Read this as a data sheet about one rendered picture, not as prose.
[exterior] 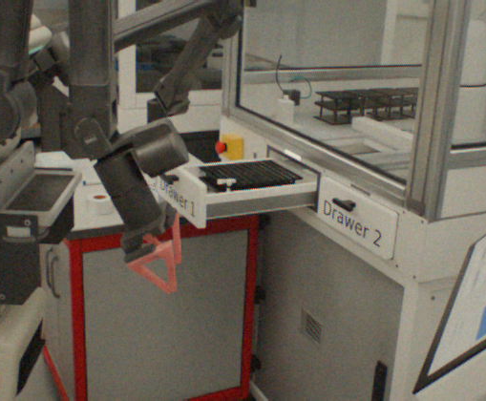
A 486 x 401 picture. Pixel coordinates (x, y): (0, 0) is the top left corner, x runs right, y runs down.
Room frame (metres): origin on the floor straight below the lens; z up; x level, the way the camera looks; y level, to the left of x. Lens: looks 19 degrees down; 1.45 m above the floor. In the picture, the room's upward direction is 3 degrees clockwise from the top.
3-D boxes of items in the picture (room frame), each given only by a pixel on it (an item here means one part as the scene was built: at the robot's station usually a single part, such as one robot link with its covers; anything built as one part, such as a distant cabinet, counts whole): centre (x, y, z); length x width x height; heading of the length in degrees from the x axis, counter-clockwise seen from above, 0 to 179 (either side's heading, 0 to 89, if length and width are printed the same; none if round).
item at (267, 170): (1.78, 0.00, 0.87); 0.22 x 0.18 x 0.06; 118
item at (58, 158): (2.14, 0.62, 0.78); 0.15 x 0.10 x 0.04; 29
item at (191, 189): (1.69, 0.17, 0.87); 0.29 x 0.02 x 0.11; 28
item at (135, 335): (2.06, 0.35, 0.38); 0.62 x 0.58 x 0.76; 28
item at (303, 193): (1.79, -0.01, 0.86); 0.40 x 0.26 x 0.06; 118
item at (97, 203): (1.80, 0.40, 0.78); 0.07 x 0.07 x 0.04
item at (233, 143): (2.12, 0.06, 0.88); 0.07 x 0.05 x 0.07; 28
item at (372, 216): (1.56, -0.26, 0.87); 0.29 x 0.02 x 0.11; 28
